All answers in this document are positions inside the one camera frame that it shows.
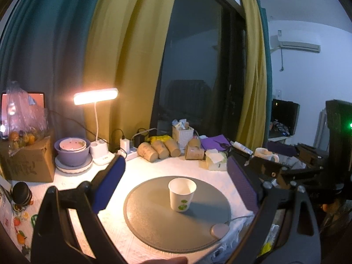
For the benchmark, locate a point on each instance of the black plug adapter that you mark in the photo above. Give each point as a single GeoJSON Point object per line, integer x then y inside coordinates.
{"type": "Point", "coordinates": [138, 139]}

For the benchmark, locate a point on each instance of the black monitor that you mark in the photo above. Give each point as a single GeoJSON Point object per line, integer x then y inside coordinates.
{"type": "Point", "coordinates": [284, 118]}

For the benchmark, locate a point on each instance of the tissue pack green white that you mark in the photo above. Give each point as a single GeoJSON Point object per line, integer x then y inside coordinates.
{"type": "Point", "coordinates": [215, 160]}

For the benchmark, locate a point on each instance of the white plug adapter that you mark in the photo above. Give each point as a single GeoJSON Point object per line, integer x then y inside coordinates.
{"type": "Point", "coordinates": [125, 145]}

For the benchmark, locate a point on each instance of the brown paper cup upright back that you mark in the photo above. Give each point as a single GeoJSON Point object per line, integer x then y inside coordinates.
{"type": "Point", "coordinates": [194, 142]}

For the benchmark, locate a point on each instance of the white woven basket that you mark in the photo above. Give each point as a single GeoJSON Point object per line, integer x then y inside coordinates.
{"type": "Point", "coordinates": [182, 137]}

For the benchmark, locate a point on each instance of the yellow curtain right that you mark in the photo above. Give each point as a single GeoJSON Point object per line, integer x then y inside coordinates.
{"type": "Point", "coordinates": [253, 115]}

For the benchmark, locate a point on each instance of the brown paper cup lying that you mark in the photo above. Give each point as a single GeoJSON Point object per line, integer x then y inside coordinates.
{"type": "Point", "coordinates": [146, 151]}
{"type": "Point", "coordinates": [173, 147]}
{"type": "Point", "coordinates": [161, 149]}

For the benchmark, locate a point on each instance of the white air conditioner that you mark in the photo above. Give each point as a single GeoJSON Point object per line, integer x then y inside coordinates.
{"type": "Point", "coordinates": [301, 41]}

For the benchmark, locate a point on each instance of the round grey mat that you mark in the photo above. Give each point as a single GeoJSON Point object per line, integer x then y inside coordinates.
{"type": "Point", "coordinates": [149, 216]}

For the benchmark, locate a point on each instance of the brown paper cup lying right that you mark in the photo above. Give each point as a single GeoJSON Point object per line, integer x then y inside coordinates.
{"type": "Point", "coordinates": [173, 147]}

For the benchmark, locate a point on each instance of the purple bowl with inner bowl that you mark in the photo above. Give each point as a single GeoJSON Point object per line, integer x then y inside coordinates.
{"type": "Point", "coordinates": [73, 152]}

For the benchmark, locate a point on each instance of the black purple-padded left gripper right finger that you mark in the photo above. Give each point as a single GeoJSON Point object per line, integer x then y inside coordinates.
{"type": "Point", "coordinates": [298, 238]}

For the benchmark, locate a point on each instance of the yellow curtain left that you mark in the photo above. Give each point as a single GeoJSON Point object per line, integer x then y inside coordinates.
{"type": "Point", "coordinates": [125, 48]}

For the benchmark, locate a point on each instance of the white desk lamp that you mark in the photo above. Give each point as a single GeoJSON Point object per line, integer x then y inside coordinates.
{"type": "Point", "coordinates": [98, 148]}

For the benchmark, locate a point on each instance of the white power strip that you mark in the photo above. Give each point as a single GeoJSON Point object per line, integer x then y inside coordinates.
{"type": "Point", "coordinates": [128, 156]}

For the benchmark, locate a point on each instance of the yellow curtain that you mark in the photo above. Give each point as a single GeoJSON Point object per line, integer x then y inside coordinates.
{"type": "Point", "coordinates": [125, 48]}
{"type": "Point", "coordinates": [253, 115]}

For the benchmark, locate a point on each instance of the white plate under bowl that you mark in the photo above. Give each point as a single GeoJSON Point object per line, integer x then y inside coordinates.
{"type": "Point", "coordinates": [74, 169]}

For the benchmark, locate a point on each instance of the yellow object behind cups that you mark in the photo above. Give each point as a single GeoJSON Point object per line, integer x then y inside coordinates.
{"type": "Point", "coordinates": [162, 138]}

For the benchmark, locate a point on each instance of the teal curtain left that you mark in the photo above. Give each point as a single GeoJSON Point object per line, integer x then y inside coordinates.
{"type": "Point", "coordinates": [43, 47]}

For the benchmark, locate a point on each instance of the white paper cup green print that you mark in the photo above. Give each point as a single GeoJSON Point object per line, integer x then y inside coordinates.
{"type": "Point", "coordinates": [181, 192]}

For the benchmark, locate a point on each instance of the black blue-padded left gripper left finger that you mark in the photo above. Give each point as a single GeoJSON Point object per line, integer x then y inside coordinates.
{"type": "Point", "coordinates": [54, 239]}

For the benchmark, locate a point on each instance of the white tube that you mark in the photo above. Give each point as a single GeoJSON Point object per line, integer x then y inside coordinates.
{"type": "Point", "coordinates": [241, 147]}

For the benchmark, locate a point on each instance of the clear plastic bag of fruit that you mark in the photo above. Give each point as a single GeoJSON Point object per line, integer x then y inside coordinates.
{"type": "Point", "coordinates": [27, 120]}

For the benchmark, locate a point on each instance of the brown cardboard box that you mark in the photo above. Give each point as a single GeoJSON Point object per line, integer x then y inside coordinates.
{"type": "Point", "coordinates": [34, 163]}

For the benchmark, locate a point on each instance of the brown paper cup lying left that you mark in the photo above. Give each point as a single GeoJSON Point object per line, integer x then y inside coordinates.
{"type": "Point", "coordinates": [146, 151]}

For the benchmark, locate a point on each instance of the purple notebook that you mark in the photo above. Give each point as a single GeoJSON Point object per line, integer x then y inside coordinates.
{"type": "Point", "coordinates": [219, 142]}

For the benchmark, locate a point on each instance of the brown paper cup lying middle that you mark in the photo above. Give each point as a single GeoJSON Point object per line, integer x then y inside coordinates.
{"type": "Point", "coordinates": [161, 149]}

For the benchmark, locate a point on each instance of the brown paper cup near tissue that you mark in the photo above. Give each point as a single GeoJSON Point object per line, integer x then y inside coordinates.
{"type": "Point", "coordinates": [194, 153]}

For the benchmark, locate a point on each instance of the white mug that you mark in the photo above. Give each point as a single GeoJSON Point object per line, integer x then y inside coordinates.
{"type": "Point", "coordinates": [266, 154]}

